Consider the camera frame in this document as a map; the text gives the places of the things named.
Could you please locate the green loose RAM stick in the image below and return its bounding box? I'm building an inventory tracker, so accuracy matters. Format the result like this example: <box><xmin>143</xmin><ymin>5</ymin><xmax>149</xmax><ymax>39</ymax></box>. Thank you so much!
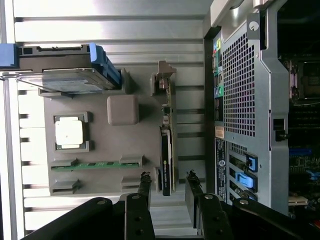
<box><xmin>51</xmin><ymin>161</ymin><xmax>141</xmax><ymax>170</ymax></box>

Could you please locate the grey plastic parts rack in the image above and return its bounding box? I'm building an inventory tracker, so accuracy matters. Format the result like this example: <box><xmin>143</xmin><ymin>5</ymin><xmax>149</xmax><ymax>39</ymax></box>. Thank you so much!
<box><xmin>37</xmin><ymin>67</ymin><xmax>180</xmax><ymax>197</ymax></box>

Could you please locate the silver CPU chip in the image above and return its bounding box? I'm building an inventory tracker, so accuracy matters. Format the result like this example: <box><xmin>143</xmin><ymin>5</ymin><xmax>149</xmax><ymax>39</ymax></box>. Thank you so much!
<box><xmin>54</xmin><ymin>119</ymin><xmax>84</xmax><ymax>151</ymax></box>

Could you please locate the blue expansion slot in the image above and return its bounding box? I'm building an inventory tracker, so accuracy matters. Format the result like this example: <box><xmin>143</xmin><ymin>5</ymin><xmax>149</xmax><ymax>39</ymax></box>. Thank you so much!
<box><xmin>288</xmin><ymin>147</ymin><xmax>313</xmax><ymax>156</ymax></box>

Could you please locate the black open PC case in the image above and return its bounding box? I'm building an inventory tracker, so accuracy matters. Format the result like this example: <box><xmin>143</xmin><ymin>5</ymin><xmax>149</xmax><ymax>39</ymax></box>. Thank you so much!
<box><xmin>203</xmin><ymin>0</ymin><xmax>320</xmax><ymax>218</ymax></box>

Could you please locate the green motherboard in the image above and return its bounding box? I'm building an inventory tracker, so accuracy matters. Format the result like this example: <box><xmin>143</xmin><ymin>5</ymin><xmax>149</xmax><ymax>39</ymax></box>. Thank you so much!
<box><xmin>287</xmin><ymin>99</ymin><xmax>320</xmax><ymax>208</ymax></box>

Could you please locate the metal CPU socket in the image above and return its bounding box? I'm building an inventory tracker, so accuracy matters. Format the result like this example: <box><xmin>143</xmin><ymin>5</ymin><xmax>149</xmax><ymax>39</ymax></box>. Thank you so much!
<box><xmin>283</xmin><ymin>59</ymin><xmax>320</xmax><ymax>105</ymax></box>

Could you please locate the hard disk in blue caddy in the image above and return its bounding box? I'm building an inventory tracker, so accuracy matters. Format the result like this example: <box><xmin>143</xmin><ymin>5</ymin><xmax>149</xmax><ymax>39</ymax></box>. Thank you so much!
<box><xmin>0</xmin><ymin>42</ymin><xmax>123</xmax><ymax>95</ymax></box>

